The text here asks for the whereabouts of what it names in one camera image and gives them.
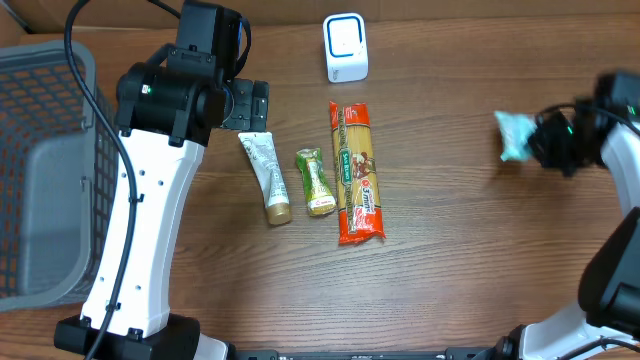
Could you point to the white barcode scanner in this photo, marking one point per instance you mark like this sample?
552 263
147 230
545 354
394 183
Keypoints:
346 50

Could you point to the cardboard box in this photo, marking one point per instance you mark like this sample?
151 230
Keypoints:
142 14

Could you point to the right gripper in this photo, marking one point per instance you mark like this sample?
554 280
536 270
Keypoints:
544 145

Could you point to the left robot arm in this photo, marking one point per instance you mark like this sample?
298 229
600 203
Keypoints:
168 106

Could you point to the teal white packet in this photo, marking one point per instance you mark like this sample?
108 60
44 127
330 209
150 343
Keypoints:
515 130

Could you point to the grey plastic basket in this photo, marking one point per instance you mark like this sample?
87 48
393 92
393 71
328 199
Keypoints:
58 177

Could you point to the green snack packet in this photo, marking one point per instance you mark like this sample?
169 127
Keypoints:
318 196

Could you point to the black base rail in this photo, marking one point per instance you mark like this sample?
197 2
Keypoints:
452 353

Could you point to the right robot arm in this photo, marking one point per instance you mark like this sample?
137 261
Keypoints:
599 130

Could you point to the white tube gold cap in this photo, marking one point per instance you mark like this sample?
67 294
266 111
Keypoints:
260 149

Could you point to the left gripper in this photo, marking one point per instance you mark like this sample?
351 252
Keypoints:
252 105

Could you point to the red spaghetti packet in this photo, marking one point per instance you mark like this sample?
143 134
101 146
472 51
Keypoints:
358 196

